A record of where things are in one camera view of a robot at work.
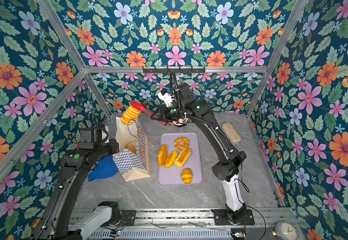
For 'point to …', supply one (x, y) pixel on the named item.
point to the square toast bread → (182, 157)
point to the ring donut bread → (178, 146)
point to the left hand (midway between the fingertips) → (118, 140)
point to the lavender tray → (172, 176)
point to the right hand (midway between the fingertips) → (153, 115)
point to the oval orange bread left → (162, 155)
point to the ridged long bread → (130, 116)
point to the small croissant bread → (187, 175)
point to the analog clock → (287, 230)
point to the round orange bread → (131, 147)
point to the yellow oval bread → (171, 159)
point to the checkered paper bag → (134, 159)
